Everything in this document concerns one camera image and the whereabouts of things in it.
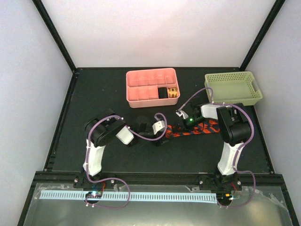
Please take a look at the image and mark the black left frame post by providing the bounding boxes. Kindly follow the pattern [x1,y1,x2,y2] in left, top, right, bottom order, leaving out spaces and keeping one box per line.
[32,0,76,72]

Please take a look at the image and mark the pink compartment organizer box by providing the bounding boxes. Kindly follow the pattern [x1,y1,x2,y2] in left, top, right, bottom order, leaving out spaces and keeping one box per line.
[126,68,181,108]

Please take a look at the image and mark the black right frame post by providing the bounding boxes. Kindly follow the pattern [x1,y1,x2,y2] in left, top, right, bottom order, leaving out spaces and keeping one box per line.
[239,0,286,71]

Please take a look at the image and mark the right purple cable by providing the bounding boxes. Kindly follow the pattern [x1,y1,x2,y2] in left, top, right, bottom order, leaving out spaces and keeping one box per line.
[176,87,257,209]

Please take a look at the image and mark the light blue slotted cable duct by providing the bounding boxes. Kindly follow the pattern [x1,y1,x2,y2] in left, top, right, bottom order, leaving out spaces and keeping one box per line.
[40,190,217,204]

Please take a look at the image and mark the rolled yellow patterned tie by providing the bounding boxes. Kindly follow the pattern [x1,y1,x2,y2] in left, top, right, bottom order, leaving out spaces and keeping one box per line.
[167,87,178,98]

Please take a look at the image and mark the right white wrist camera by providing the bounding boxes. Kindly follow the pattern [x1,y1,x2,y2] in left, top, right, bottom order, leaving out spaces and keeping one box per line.
[176,110,189,120]

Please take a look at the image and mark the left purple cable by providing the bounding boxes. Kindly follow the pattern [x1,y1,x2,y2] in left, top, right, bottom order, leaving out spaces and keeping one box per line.
[84,113,168,209]

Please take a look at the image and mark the black frame post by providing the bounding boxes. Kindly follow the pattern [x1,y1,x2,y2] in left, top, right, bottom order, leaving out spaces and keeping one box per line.
[32,0,76,72]
[239,0,286,71]

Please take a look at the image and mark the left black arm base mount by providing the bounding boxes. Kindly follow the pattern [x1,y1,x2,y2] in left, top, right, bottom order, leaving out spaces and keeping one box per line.
[73,173,118,190]

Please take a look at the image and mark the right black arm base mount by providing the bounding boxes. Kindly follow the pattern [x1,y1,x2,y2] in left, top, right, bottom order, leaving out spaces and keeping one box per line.
[198,172,242,191]

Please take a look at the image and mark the green perforated plastic basket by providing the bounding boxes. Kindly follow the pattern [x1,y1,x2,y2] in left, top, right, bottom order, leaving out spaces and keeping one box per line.
[205,72,263,106]

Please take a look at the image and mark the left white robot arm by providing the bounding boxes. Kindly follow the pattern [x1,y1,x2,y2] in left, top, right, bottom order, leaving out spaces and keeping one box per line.
[83,109,168,188]

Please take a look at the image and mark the rolled black tie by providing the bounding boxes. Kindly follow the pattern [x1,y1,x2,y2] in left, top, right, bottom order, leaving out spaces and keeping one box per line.
[158,87,168,99]

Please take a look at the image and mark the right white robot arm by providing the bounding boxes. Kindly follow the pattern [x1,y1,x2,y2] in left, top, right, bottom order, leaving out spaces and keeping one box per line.
[176,102,254,190]

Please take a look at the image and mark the purple cable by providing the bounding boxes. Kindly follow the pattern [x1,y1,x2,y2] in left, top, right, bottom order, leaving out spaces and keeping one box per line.
[176,87,257,209]
[84,113,168,209]

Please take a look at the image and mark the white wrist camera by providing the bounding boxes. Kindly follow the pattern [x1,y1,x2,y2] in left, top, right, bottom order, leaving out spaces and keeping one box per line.
[152,121,166,136]
[176,110,189,120]

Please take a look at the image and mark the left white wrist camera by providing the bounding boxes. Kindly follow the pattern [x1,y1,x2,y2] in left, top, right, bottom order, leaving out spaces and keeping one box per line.
[152,121,166,136]

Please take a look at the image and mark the orange navy striped tie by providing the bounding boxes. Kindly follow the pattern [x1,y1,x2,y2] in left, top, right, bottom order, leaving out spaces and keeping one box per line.
[165,119,220,138]

